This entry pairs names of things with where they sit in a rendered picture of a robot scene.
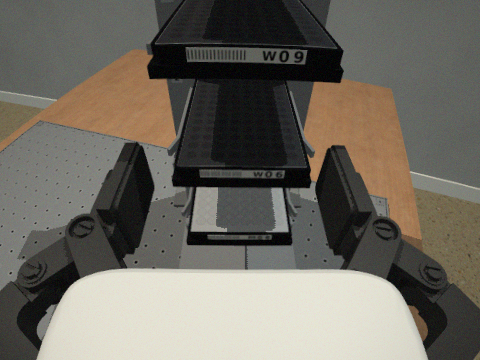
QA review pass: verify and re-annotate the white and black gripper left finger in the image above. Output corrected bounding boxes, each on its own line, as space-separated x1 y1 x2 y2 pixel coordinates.
0 142 154 360

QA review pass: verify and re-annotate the black plate labelled w06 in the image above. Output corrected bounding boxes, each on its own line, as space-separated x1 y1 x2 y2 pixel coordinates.
172 79 312 188

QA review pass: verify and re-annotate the grey perforated base plate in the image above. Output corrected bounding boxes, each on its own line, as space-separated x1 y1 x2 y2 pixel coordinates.
0 120 345 290

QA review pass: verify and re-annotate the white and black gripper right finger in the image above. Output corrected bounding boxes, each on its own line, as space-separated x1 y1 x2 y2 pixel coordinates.
315 145 480 360

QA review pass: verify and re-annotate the black microplate labelled w09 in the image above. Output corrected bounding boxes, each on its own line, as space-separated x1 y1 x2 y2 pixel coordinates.
147 0 344 83

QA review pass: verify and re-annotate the white well plate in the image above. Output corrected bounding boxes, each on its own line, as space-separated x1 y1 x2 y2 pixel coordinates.
186 187 293 246

